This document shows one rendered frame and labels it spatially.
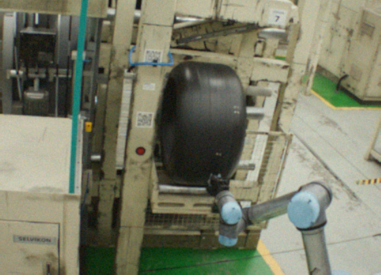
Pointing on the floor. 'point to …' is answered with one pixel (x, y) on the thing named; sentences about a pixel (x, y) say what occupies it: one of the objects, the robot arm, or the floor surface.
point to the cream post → (120, 251)
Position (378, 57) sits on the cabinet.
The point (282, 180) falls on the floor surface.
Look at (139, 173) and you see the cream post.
